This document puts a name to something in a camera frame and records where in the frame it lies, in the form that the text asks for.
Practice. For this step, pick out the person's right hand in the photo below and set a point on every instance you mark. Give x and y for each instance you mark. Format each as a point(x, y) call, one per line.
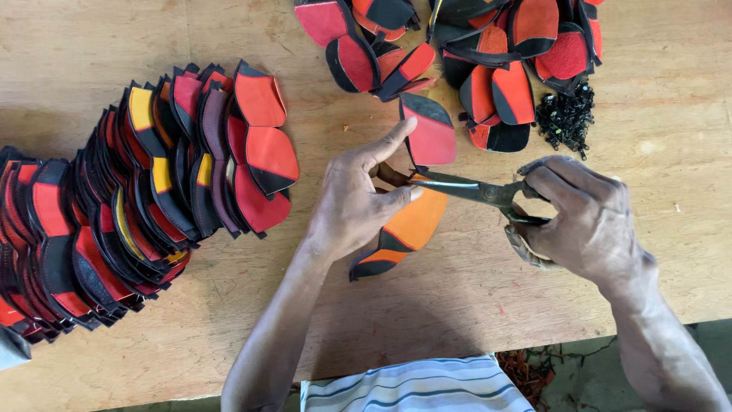
point(595, 223)

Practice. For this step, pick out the person's left hand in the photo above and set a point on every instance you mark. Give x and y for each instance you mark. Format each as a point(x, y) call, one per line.
point(349, 200)

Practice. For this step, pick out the person's right fingers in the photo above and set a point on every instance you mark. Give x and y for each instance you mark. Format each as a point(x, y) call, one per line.
point(546, 171)

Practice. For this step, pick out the dark metal scissors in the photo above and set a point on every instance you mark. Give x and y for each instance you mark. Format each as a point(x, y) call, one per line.
point(474, 190)

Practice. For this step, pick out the orange red leather sandal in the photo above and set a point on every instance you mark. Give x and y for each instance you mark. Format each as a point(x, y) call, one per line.
point(430, 140)

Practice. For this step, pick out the pile of small black buckles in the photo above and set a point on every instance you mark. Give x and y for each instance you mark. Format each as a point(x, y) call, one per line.
point(566, 117)

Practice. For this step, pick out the heap of red black leather pieces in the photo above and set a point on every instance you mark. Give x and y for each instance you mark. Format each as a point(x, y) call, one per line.
point(503, 51)

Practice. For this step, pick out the red leather scraps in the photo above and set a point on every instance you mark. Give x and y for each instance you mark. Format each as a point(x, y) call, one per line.
point(523, 369)

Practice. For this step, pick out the person's striped shirt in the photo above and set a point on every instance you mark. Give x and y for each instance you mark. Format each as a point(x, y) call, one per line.
point(417, 386)

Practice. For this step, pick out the row of red black leather pieces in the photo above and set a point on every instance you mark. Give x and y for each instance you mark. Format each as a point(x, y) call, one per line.
point(137, 217)

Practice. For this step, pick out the grey cloth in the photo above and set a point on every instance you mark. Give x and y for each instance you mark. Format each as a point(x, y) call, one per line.
point(12, 349)

